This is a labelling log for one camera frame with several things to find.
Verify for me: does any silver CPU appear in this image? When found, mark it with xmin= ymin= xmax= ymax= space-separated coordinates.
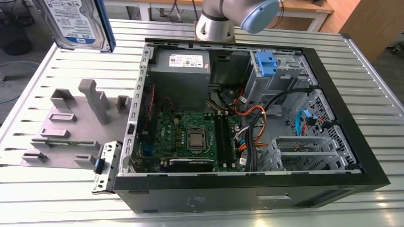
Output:
xmin=187 ymin=132 xmax=206 ymax=148

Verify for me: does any grey metal disk bay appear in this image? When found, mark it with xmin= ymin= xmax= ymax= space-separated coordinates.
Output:
xmin=270 ymin=136 xmax=361 ymax=171

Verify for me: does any black RAM slot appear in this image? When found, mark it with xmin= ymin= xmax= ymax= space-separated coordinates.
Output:
xmin=222 ymin=111 xmax=237 ymax=168
xmin=213 ymin=112 xmax=225 ymax=168

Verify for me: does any green motherboard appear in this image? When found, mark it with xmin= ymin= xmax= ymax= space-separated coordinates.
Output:
xmin=133 ymin=110 xmax=245 ymax=173

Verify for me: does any blue drive latch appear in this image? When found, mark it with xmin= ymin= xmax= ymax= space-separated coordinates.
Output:
xmin=255 ymin=51 xmax=278 ymax=77

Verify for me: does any wooden cabinet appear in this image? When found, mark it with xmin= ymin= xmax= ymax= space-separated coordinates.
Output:
xmin=338 ymin=0 xmax=404 ymax=62

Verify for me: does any grey metal drive cage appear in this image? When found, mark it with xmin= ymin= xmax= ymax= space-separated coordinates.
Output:
xmin=243 ymin=49 xmax=318 ymax=106

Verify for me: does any hard disk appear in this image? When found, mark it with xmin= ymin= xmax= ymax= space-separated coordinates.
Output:
xmin=39 ymin=0 xmax=117 ymax=53

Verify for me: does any grey parts rack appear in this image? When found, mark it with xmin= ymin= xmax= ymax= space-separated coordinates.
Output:
xmin=19 ymin=79 xmax=131 ymax=170

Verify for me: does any blue data wire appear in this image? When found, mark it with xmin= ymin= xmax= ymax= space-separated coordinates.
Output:
xmin=294 ymin=108 xmax=311 ymax=137

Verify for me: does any CPU socket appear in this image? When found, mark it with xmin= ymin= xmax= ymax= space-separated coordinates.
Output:
xmin=183 ymin=127 xmax=211 ymax=154

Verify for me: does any green RAM stick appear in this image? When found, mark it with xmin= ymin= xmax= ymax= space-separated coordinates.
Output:
xmin=45 ymin=140 xmax=95 ymax=147

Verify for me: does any thin red wire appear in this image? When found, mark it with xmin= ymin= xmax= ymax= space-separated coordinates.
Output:
xmin=142 ymin=84 xmax=157 ymax=136

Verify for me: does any orange yellow wire bundle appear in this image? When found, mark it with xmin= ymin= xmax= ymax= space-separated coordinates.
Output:
xmin=234 ymin=105 xmax=269 ymax=152

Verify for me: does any white metal desk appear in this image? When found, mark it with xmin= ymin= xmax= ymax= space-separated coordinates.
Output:
xmin=94 ymin=0 xmax=203 ymax=23

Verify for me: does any grey bracket with blue tab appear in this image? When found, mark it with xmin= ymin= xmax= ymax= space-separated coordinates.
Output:
xmin=90 ymin=140 xmax=123 ymax=195

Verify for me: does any grey power supply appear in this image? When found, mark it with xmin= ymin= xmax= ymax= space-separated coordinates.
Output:
xmin=146 ymin=49 xmax=211 ymax=112

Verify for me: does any black graphics card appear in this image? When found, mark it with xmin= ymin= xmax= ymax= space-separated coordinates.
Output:
xmin=167 ymin=157 xmax=215 ymax=173

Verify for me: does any black PC case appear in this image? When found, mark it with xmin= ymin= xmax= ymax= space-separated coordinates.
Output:
xmin=111 ymin=37 xmax=391 ymax=213

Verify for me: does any thick black sleeved cable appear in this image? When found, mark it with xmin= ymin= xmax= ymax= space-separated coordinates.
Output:
xmin=245 ymin=87 xmax=319 ymax=172

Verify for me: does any black round bin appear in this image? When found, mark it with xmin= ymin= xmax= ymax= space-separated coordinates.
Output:
xmin=0 ymin=22 xmax=34 ymax=56

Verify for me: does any yellow black wire bundle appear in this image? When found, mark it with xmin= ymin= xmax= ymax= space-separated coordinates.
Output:
xmin=203 ymin=98 xmax=235 ymax=114

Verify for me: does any wooden desk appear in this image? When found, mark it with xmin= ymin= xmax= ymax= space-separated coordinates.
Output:
xmin=277 ymin=0 xmax=334 ymax=33

